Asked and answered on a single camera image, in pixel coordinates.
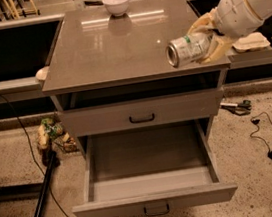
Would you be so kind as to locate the green snack bag pile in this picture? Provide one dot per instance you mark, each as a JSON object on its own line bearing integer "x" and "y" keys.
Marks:
{"x": 50, "y": 132}

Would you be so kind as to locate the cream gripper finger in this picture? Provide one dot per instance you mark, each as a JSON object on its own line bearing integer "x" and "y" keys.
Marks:
{"x": 218, "y": 47}
{"x": 204, "y": 23}

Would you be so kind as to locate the small white dish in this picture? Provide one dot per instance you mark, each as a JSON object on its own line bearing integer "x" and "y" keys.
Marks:
{"x": 41, "y": 75}

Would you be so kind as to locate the white ceramic bowl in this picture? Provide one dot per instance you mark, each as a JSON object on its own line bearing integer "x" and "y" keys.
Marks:
{"x": 116, "y": 7}

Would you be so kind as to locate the open grey middle drawer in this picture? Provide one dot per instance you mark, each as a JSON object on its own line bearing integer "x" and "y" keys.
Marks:
{"x": 150, "y": 171}

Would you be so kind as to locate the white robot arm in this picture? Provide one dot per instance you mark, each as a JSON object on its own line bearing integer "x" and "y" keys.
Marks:
{"x": 263, "y": 8}

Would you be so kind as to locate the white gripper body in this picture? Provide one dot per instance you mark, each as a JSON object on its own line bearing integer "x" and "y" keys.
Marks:
{"x": 234, "y": 16}

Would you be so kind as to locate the closed grey upper drawer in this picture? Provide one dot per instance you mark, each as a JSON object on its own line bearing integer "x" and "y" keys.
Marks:
{"x": 140, "y": 113}

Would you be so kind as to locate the silver 7up can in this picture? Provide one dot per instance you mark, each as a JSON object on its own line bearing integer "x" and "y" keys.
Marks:
{"x": 187, "y": 49}

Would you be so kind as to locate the grey drawer cabinet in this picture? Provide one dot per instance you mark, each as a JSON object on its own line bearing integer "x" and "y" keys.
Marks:
{"x": 100, "y": 60}

